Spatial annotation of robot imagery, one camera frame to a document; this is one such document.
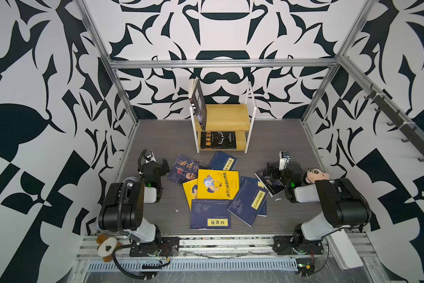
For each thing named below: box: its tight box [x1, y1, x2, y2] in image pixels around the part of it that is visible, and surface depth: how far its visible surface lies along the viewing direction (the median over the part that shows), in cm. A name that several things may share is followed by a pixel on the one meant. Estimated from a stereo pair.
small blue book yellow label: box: [208, 150, 239, 171], surface depth 101 cm
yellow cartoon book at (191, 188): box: [182, 178, 198, 210], surface depth 89 cm
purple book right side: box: [254, 166, 286, 198], surface depth 91 cm
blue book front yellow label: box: [190, 199, 232, 230], surface depth 83 cm
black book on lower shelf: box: [200, 130, 237, 150], surface depth 107 cm
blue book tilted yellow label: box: [227, 179, 270, 227], surface depth 85 cm
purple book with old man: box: [165, 153, 204, 184], surface depth 96 cm
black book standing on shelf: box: [188, 76, 208, 131], surface depth 81 cm
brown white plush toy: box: [95, 233, 122, 263], surface depth 73 cm
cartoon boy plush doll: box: [305, 168, 330, 184], surface depth 89 cm
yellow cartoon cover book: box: [197, 169, 240, 200], surface depth 90 cm
